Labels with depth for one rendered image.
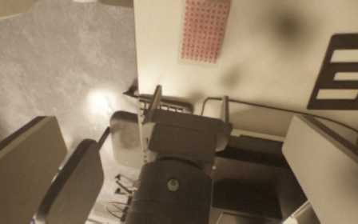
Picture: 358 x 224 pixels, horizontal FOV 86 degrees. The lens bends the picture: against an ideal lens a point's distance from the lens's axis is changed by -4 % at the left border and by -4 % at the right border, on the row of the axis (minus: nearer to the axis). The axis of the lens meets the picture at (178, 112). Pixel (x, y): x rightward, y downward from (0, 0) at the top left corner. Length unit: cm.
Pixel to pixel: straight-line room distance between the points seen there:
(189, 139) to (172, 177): 6
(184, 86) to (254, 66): 15
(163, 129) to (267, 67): 25
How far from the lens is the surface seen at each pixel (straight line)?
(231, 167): 47
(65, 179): 83
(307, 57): 44
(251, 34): 40
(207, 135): 26
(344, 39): 44
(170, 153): 23
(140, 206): 21
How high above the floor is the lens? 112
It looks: 49 degrees down
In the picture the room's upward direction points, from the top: 165 degrees counter-clockwise
